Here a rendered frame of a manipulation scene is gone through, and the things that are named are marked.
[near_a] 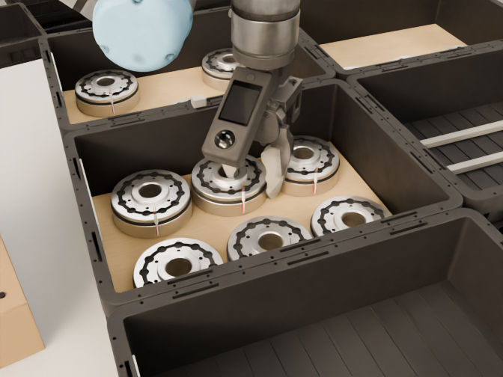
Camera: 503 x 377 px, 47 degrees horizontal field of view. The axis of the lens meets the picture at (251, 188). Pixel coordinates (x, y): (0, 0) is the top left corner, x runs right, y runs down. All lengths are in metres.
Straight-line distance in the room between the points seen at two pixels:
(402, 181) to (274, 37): 0.25
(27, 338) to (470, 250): 0.54
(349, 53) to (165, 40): 0.71
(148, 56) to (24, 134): 0.75
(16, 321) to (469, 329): 0.53
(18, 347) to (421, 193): 0.53
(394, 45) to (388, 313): 0.66
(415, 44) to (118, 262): 0.76
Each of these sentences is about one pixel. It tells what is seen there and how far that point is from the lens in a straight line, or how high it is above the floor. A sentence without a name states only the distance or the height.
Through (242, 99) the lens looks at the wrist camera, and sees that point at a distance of 0.66.
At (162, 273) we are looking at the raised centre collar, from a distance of 0.65.
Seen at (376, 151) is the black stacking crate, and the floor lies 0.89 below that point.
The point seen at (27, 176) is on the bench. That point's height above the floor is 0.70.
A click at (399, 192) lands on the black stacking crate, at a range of 0.76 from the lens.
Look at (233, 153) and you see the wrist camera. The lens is 0.63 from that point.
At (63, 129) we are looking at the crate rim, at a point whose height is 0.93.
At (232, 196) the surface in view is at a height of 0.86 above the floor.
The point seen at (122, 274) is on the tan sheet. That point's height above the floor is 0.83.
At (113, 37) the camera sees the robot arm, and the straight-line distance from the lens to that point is 0.50.
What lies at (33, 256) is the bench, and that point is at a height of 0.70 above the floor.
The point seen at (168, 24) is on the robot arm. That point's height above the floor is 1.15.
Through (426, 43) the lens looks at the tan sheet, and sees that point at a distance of 1.24.
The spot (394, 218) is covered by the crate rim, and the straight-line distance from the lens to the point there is 0.64.
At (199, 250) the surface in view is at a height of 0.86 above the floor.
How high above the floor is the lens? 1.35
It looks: 40 degrees down
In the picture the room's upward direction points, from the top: straight up
